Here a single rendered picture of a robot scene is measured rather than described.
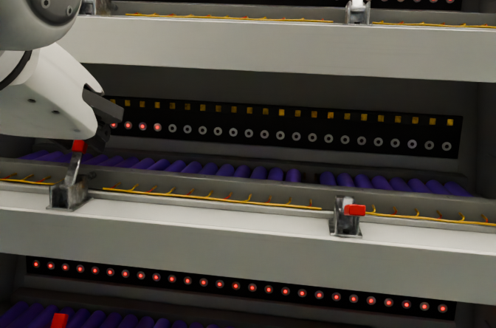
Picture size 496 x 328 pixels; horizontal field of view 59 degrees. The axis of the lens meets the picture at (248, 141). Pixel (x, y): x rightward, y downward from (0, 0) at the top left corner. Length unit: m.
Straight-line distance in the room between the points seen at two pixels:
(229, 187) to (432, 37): 0.24
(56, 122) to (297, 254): 0.23
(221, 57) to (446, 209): 0.26
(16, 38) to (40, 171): 0.33
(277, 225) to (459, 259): 0.16
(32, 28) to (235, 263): 0.27
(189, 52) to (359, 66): 0.16
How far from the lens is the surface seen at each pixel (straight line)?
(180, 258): 0.41
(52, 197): 0.46
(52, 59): 0.34
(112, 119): 0.40
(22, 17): 0.21
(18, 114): 0.37
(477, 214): 0.48
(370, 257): 0.40
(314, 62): 0.42
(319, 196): 0.45
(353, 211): 0.34
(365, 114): 0.56
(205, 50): 0.43
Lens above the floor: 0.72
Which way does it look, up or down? 8 degrees up
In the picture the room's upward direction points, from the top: 5 degrees clockwise
